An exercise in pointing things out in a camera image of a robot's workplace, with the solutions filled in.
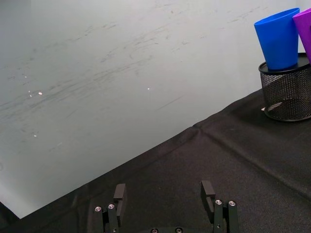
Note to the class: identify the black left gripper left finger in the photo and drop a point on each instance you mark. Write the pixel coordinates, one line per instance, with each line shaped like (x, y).
(119, 199)

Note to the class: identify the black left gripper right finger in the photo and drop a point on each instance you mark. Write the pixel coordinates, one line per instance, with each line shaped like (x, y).
(211, 197)

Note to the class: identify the black table cloth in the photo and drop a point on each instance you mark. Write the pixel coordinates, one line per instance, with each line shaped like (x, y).
(209, 170)

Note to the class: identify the black mesh holder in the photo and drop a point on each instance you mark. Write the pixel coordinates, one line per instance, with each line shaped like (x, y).
(286, 93)

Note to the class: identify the blue plastic cup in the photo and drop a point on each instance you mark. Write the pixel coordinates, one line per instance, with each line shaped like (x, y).
(279, 40)

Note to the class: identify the purple plastic cup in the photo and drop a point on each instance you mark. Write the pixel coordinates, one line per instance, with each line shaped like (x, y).
(305, 34)

